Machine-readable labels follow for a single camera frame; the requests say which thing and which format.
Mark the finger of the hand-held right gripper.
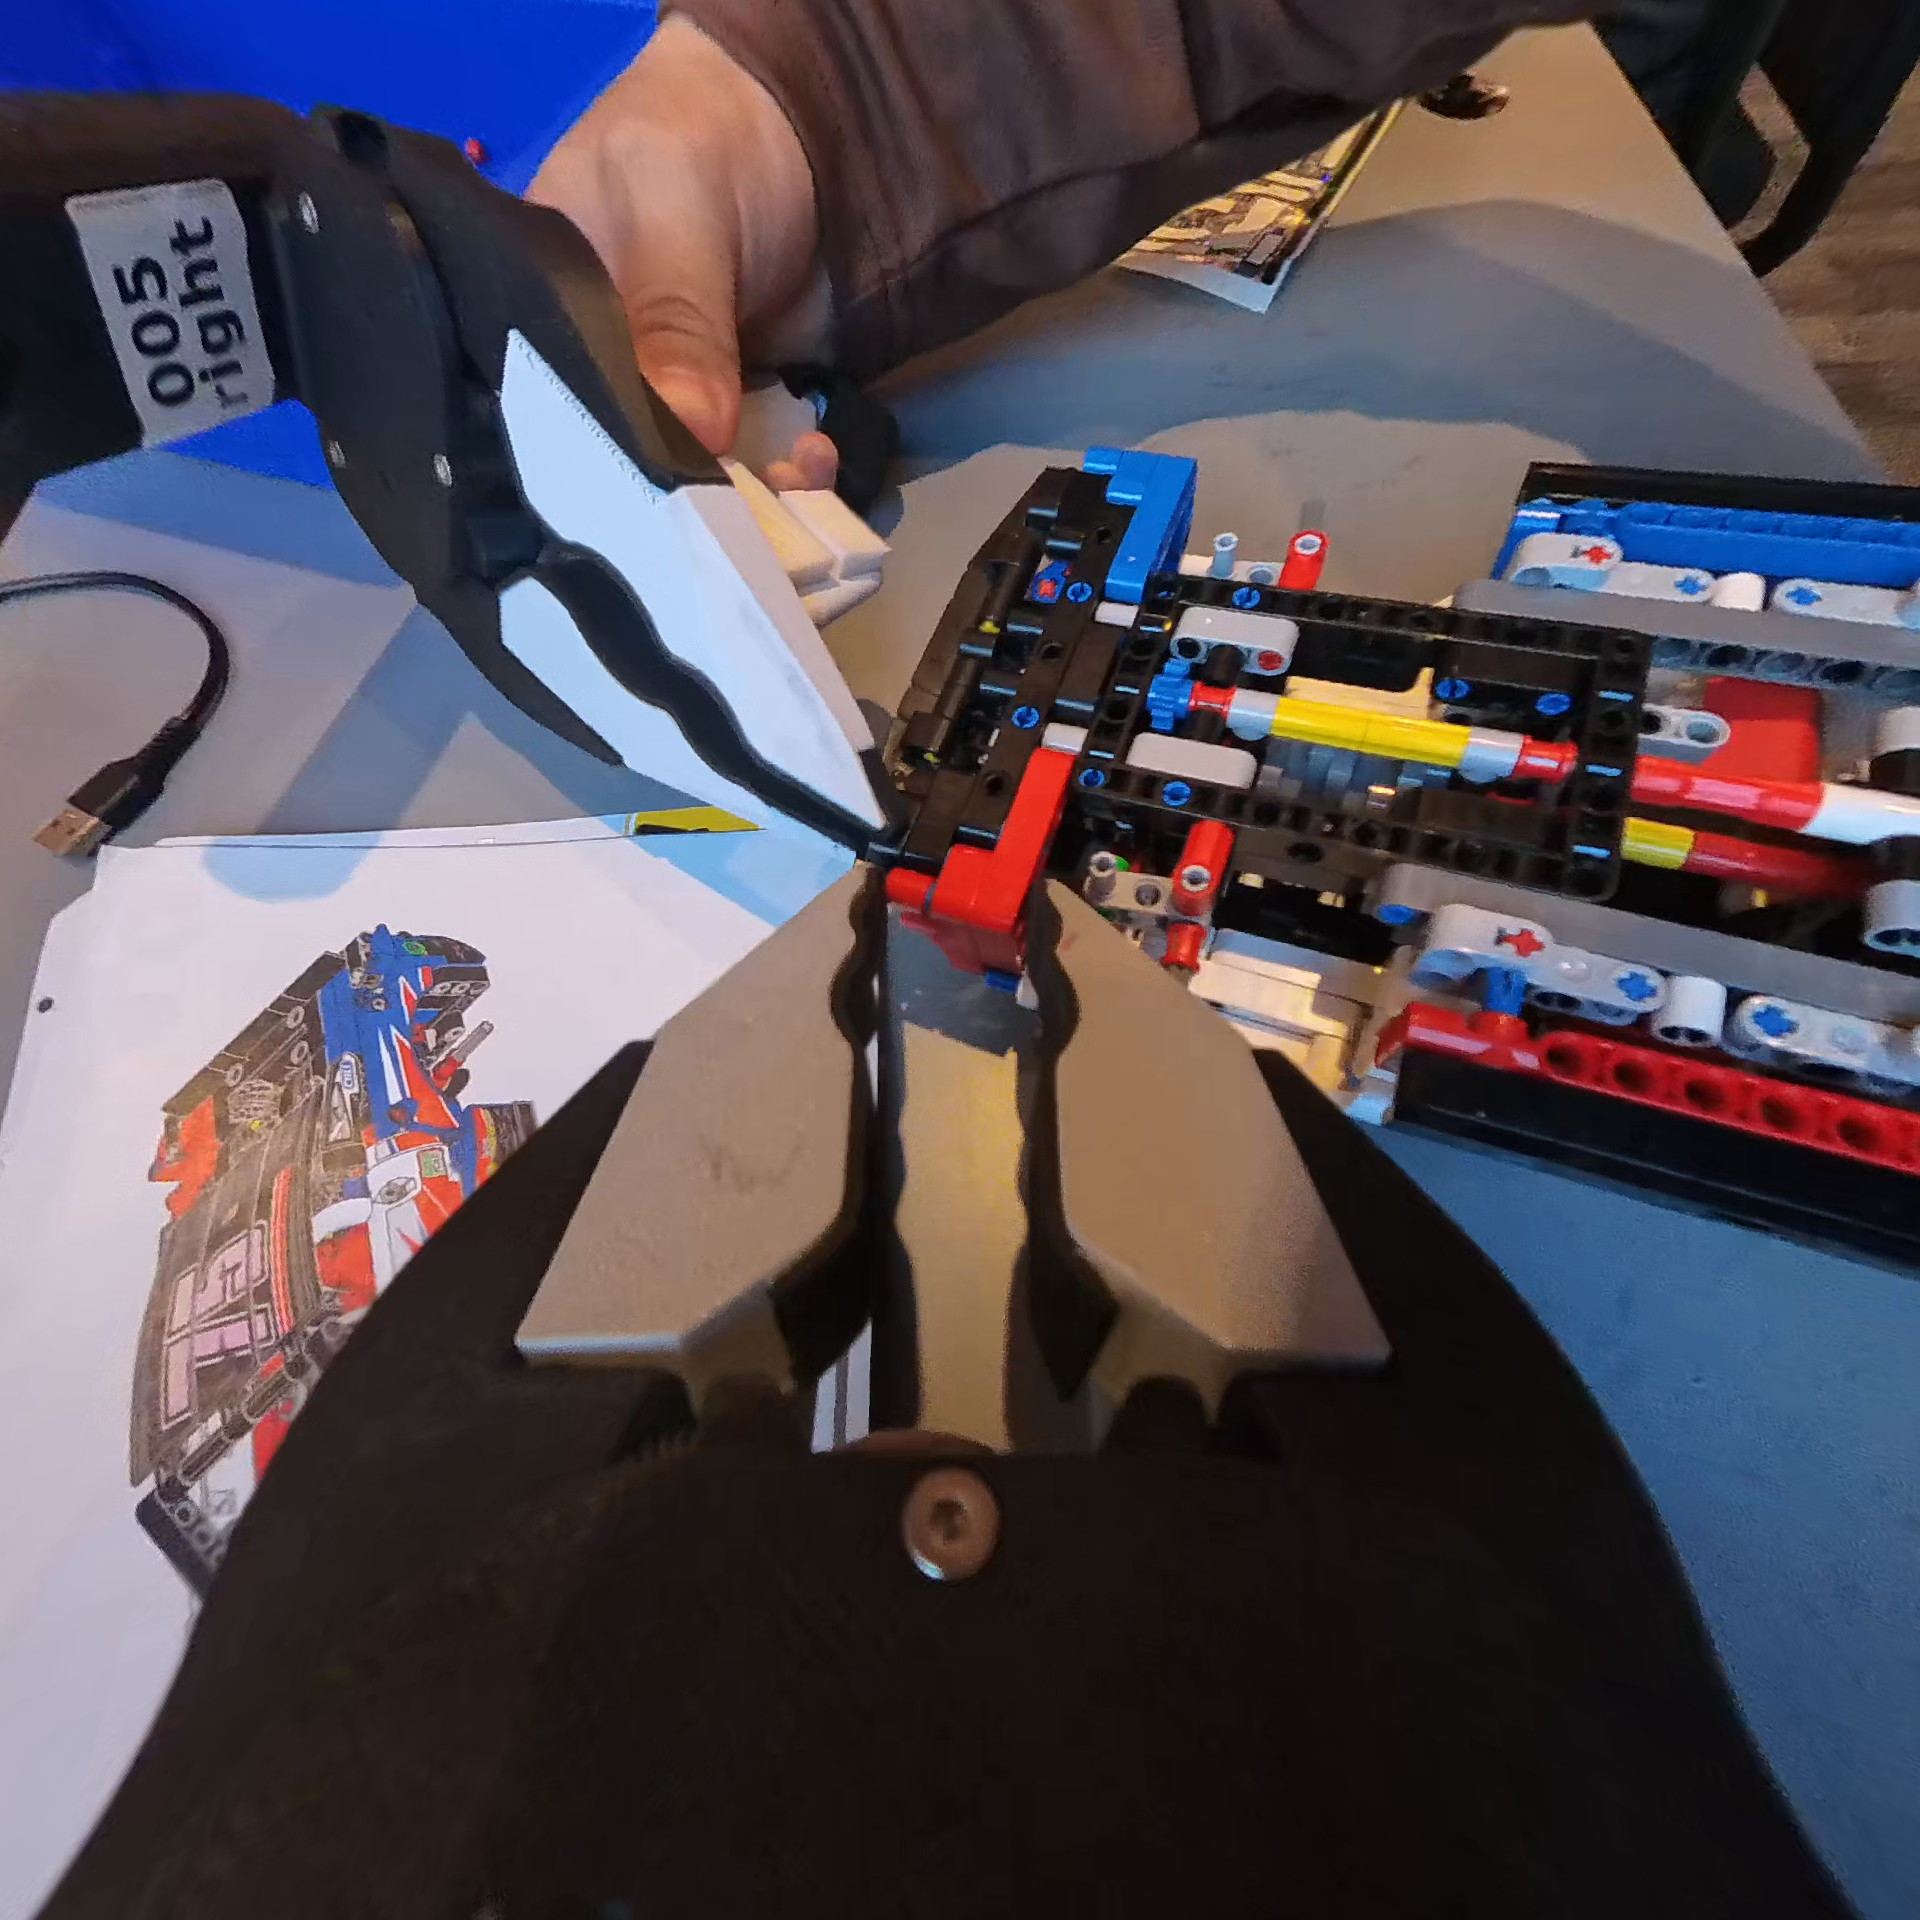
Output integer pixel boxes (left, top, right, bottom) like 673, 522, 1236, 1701
494, 565, 875, 860
497, 329, 893, 839

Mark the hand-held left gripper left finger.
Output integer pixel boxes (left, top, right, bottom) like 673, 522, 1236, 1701
513, 870, 888, 1390

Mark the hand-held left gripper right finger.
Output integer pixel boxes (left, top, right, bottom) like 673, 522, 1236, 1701
1016, 881, 1394, 1416

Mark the white brick race car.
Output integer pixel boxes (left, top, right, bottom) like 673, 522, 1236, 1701
861, 442, 1920, 1261

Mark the person's right forearm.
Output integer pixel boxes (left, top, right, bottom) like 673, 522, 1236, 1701
659, 0, 1613, 384

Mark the person's right hand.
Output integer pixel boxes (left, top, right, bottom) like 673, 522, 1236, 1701
523, 13, 845, 500

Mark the open instruction booklet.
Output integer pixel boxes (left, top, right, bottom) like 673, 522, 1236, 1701
0, 801, 880, 1908

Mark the holographic sticker sheet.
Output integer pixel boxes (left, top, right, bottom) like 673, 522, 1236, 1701
1116, 95, 1404, 310

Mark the black usb cable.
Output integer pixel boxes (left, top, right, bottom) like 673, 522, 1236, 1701
0, 571, 233, 860

